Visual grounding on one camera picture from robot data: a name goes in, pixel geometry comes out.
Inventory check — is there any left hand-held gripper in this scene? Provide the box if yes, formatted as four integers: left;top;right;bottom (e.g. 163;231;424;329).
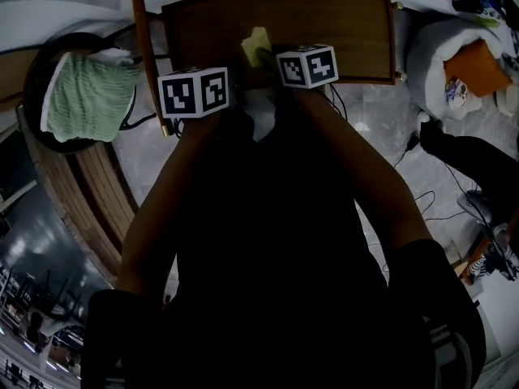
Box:
157;66;231;120

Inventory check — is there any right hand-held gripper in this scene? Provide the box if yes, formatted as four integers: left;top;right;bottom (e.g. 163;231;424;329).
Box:
255;43;340;91

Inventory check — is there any yellow cloth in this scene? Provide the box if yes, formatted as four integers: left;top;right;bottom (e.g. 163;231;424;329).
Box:
240;26;273;71

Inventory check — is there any person's right forearm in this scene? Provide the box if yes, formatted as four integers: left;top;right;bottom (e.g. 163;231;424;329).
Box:
290;85;445;259

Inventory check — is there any person's left forearm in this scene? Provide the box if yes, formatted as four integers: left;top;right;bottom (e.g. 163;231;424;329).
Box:
116;109;230;295

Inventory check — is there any white fabric piece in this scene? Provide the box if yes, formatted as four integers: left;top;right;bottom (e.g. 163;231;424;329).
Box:
242;89;281;143

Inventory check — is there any wooden pole with gold tips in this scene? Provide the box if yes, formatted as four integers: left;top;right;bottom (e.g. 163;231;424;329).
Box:
130;0;171;139

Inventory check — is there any green knitted towel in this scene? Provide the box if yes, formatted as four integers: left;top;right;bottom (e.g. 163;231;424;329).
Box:
40;50;141;144

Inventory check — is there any curved wooden bench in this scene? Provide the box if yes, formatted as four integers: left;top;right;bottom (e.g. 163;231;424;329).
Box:
15;107;141;287

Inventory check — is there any black round chair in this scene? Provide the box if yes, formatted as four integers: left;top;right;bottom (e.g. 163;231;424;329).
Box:
22;32;141;156

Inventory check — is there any blue patterned white bag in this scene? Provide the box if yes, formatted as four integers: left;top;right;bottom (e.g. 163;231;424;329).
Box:
444;76;470;109

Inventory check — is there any person's dark clothing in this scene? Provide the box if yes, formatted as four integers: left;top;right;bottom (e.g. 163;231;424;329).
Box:
79;95;487;389

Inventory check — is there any black oblong case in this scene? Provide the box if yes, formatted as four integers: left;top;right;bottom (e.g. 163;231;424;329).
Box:
451;0;487;15

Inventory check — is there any orange pillow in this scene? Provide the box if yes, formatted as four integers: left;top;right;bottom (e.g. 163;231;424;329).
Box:
443;38;515;99

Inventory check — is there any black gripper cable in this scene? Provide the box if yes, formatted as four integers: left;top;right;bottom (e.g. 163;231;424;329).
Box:
324;82;349;122

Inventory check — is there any thin black floor cable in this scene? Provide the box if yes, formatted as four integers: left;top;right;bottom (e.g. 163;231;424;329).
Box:
393;135;490;229

